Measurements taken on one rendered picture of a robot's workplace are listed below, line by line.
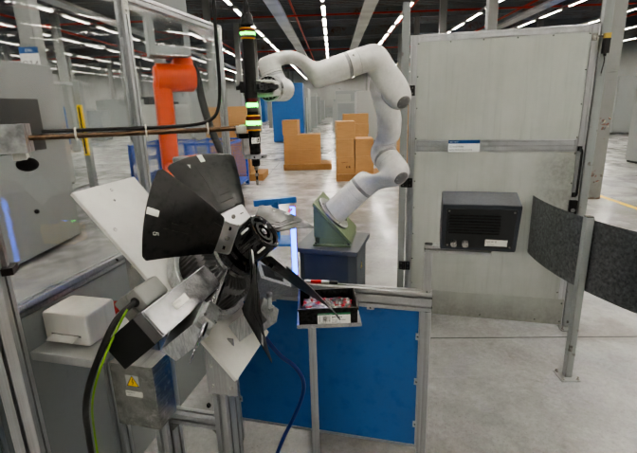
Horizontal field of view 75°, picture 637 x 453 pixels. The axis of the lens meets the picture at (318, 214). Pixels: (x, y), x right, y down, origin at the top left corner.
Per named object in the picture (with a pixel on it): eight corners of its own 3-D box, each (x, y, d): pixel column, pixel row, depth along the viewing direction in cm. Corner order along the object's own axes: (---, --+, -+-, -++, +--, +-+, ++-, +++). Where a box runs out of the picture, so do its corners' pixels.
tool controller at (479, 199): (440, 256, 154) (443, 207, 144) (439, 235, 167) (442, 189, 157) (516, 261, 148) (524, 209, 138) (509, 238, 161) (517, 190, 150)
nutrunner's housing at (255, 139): (251, 167, 126) (240, 0, 114) (248, 165, 129) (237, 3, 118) (263, 166, 127) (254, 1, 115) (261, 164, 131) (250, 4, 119)
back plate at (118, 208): (211, 416, 105) (214, 413, 105) (26, 207, 102) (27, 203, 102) (279, 315, 155) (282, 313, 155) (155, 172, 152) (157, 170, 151)
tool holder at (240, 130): (240, 160, 122) (237, 126, 120) (235, 157, 129) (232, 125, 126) (269, 158, 126) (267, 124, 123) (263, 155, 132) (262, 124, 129)
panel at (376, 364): (241, 420, 201) (229, 294, 184) (242, 418, 202) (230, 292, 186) (415, 447, 182) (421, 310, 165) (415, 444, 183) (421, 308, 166)
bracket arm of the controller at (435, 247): (424, 252, 158) (424, 244, 157) (424, 249, 161) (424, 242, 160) (491, 256, 153) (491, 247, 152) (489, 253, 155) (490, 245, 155)
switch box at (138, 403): (136, 404, 141) (128, 346, 135) (176, 409, 137) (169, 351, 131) (118, 423, 132) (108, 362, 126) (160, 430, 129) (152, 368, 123)
